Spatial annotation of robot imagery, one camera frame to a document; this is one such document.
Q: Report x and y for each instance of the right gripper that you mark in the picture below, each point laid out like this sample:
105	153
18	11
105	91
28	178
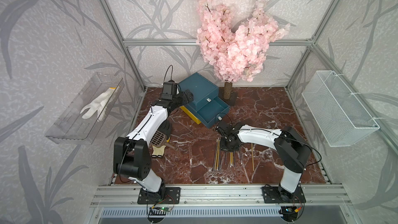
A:
223	149

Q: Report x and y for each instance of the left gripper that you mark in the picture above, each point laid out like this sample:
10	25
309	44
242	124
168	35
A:
185	100

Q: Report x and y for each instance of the teal yellow drawer box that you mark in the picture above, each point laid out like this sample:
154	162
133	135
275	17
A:
203	91

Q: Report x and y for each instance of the teal drawer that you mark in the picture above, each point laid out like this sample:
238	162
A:
209	114

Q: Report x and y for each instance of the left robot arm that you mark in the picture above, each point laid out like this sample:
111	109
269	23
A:
131	153

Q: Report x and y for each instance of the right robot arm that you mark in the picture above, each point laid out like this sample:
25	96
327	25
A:
290	146

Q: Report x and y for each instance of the brown slotted spatula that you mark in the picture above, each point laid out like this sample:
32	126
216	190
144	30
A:
159	140

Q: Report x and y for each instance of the pink blossom artificial tree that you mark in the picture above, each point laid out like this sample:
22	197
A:
236	54

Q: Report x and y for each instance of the white glove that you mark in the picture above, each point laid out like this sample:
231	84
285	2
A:
98	105

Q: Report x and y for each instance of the right circuit board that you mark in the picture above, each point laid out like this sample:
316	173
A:
290	210

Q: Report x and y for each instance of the circuit board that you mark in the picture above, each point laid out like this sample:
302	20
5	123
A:
159	210
290	210

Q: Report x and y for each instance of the left circuit board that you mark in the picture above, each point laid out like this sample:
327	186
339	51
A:
159	210

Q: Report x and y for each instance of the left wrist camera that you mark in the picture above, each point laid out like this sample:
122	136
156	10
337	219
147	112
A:
170	89

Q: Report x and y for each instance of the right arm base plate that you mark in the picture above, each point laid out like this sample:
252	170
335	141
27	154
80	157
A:
277	195

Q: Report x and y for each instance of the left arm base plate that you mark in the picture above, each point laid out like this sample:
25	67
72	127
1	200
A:
166	195

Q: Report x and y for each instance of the clear acrylic wall tray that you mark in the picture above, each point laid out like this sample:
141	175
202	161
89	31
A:
82	120

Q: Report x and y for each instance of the white wire mesh basket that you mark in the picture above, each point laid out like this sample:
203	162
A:
340	115

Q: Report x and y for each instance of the aluminium front rail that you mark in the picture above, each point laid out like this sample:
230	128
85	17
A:
223	195

